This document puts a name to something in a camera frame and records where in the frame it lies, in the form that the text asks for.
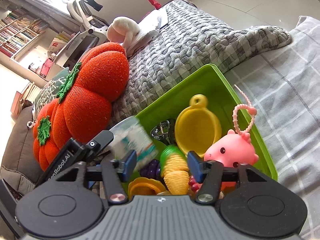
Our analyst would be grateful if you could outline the red toy piece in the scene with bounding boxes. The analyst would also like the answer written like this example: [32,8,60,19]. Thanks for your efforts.
[188,176,202,193]

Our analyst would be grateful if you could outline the orange ridged wheel toy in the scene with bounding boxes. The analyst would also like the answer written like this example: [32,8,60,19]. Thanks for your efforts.
[128,177,166,198]

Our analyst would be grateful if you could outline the yellow toy corn cob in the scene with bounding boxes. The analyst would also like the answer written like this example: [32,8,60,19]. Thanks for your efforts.
[159,145,189,195]

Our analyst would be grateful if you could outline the pink pig toy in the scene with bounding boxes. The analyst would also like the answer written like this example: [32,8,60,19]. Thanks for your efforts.
[203,129,259,167]

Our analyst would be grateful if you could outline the purple toy grapes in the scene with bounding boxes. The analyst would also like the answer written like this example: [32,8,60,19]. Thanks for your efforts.
[139,159,162,181]

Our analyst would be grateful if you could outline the clear cotton swab jar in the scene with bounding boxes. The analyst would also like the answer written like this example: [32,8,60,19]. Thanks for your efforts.
[108,116,158,171]

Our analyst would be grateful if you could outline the yellow toy cup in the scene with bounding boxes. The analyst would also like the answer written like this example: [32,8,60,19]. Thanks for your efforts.
[175,94,222,158]

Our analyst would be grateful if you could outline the black binder clip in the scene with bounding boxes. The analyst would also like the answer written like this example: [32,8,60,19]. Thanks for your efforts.
[150,118,176,146]

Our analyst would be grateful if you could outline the far orange pumpkin cushion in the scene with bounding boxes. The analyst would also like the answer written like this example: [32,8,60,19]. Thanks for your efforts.
[33,98,71,171]

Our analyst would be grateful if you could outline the orange pumpkin cushion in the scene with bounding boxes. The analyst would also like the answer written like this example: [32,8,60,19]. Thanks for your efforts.
[33,98,71,171]
[52,42,129,148]

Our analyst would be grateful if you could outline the near orange pumpkin cushion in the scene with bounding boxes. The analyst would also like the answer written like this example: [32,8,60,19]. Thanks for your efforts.
[52,42,129,148]

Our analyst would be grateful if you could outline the teal patterned pillow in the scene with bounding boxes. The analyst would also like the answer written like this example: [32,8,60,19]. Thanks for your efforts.
[33,68,69,119]

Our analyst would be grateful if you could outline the green plastic bin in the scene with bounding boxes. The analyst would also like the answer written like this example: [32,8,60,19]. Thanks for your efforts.
[132,64,278,194]

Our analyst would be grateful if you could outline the white office chair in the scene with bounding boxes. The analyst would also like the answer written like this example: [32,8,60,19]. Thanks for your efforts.
[54,0,108,68]

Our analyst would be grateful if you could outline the white plush bunny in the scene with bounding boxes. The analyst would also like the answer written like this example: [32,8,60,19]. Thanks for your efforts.
[106,16,159,57]

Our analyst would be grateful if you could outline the grey quilted blanket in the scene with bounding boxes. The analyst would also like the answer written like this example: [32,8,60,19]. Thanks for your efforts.
[110,0,292,126]

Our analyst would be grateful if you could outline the white bookshelf with books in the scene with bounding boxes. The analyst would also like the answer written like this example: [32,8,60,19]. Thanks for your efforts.
[1,9,49,58]

